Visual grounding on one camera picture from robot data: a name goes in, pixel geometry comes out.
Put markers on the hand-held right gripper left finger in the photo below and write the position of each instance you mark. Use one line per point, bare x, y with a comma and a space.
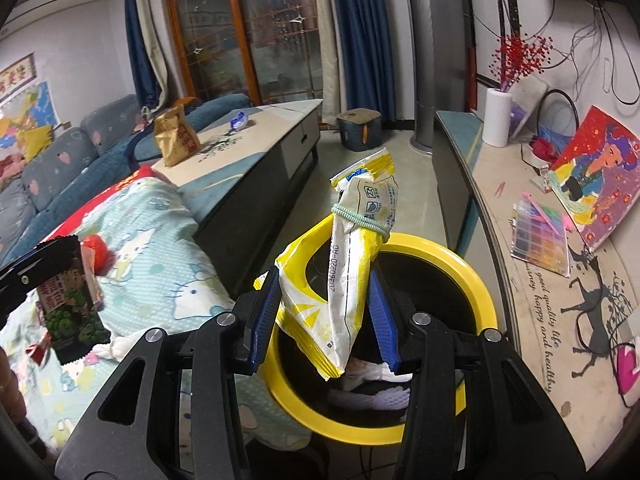
265, 310

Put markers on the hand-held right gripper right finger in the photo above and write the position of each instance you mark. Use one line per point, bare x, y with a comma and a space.
382, 320

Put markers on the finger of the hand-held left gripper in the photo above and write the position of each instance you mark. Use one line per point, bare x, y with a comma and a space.
25, 272

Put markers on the yellow white snack bag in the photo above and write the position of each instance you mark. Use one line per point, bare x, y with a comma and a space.
320, 310

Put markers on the green snack packet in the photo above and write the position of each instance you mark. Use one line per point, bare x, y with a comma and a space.
75, 320

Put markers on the yellow rimmed black trash bin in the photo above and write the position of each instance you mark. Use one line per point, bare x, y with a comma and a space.
450, 260

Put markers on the red crumpled wrapper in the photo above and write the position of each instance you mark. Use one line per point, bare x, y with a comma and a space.
100, 255

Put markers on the white tissue in bin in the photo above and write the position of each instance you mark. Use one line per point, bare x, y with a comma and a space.
370, 400

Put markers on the blue grey sofa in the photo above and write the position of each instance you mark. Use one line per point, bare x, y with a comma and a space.
45, 170

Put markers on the pink clothes pile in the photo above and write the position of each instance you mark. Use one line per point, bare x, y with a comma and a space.
12, 165

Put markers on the white crumpled tissue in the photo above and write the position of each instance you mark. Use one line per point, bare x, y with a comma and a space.
127, 345

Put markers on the yellow pillow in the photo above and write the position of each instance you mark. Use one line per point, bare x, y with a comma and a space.
37, 140

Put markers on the colourful country map poster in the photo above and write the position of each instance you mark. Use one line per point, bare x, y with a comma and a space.
25, 110

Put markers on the grey coffee table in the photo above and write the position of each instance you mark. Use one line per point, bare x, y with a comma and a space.
250, 145

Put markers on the colourful bead box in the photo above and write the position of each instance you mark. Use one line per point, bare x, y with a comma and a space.
540, 240

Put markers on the dark television cabinet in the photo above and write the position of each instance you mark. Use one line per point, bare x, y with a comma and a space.
500, 175

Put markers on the grey blue stool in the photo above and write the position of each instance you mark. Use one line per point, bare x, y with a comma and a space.
357, 132

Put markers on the blue candy wrapper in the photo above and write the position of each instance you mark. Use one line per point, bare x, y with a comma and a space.
239, 121

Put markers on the golden brown snack bag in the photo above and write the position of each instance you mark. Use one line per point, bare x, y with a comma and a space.
175, 140

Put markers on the blue curtain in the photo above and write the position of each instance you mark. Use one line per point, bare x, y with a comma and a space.
142, 82
360, 35

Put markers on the white ribbed vase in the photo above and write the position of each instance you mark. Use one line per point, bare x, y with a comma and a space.
496, 120

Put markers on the purple picture card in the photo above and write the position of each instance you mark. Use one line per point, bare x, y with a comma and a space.
522, 115

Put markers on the grey tower air conditioner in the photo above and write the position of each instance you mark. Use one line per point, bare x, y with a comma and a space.
420, 60

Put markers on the colourful girl painting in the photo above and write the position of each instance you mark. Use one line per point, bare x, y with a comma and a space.
600, 170

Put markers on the wooden framed glass door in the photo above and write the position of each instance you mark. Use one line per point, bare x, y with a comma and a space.
280, 35

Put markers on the beige curtain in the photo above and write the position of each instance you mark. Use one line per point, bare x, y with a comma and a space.
150, 15

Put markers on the red berry branches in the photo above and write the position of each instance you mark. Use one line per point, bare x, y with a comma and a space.
517, 55

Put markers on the embroidered wall banner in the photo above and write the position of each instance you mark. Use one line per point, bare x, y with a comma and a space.
17, 72

